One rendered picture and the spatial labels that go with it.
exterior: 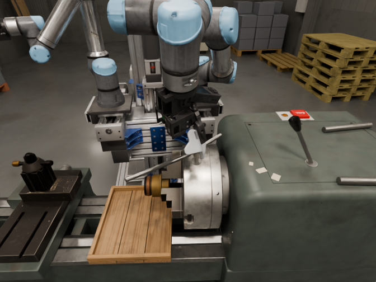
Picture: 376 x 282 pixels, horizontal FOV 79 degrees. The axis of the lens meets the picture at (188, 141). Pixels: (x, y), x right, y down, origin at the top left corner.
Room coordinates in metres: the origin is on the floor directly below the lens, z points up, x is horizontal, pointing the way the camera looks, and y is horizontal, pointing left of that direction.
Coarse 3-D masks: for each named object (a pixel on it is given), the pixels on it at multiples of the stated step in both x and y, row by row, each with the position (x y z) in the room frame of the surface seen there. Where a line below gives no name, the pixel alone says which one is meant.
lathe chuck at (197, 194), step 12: (192, 156) 0.61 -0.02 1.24; (192, 168) 0.56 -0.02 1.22; (204, 168) 0.56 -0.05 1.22; (192, 180) 0.53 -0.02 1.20; (204, 180) 0.53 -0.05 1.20; (192, 192) 0.50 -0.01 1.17; (204, 192) 0.51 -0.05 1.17; (192, 204) 0.49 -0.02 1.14; (204, 204) 0.49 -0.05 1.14; (204, 216) 0.48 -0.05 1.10; (192, 228) 0.49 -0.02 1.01; (204, 228) 0.50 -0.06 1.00
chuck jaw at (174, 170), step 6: (174, 150) 0.69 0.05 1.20; (180, 150) 0.70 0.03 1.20; (174, 156) 0.67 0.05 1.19; (180, 162) 0.66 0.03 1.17; (168, 168) 0.65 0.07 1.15; (174, 168) 0.65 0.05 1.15; (180, 168) 0.65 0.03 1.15; (162, 174) 0.64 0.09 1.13; (168, 174) 0.64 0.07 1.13; (174, 174) 0.64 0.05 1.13; (180, 174) 0.64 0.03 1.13
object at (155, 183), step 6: (144, 180) 0.62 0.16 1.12; (150, 180) 0.62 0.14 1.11; (156, 180) 0.61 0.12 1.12; (162, 180) 0.62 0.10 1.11; (168, 180) 0.62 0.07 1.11; (144, 186) 0.60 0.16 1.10; (150, 186) 0.60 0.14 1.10; (156, 186) 0.60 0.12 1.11; (162, 186) 0.60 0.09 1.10; (168, 186) 0.60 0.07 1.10; (144, 192) 0.59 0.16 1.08; (150, 192) 0.59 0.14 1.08; (156, 192) 0.59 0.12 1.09
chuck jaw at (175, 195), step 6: (162, 192) 0.57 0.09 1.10; (168, 192) 0.57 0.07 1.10; (174, 192) 0.57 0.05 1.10; (180, 192) 0.57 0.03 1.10; (162, 198) 0.57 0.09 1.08; (168, 198) 0.55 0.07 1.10; (174, 198) 0.55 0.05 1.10; (180, 198) 0.55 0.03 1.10; (168, 204) 0.54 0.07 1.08; (174, 204) 0.52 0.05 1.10; (180, 204) 0.52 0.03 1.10; (174, 210) 0.50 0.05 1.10; (180, 210) 0.50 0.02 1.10; (174, 216) 0.49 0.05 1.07; (180, 216) 0.49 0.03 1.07; (186, 216) 0.48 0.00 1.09; (192, 216) 0.48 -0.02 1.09
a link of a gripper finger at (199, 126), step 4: (196, 120) 0.47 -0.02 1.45; (200, 120) 0.47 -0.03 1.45; (196, 124) 0.47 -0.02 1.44; (200, 124) 0.47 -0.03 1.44; (196, 128) 0.47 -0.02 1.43; (200, 128) 0.46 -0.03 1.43; (204, 128) 0.47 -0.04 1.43; (200, 132) 0.46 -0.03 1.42; (204, 132) 0.47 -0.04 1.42; (200, 136) 0.47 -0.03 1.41; (204, 136) 0.47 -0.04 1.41; (200, 140) 0.46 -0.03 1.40; (204, 140) 0.47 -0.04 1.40
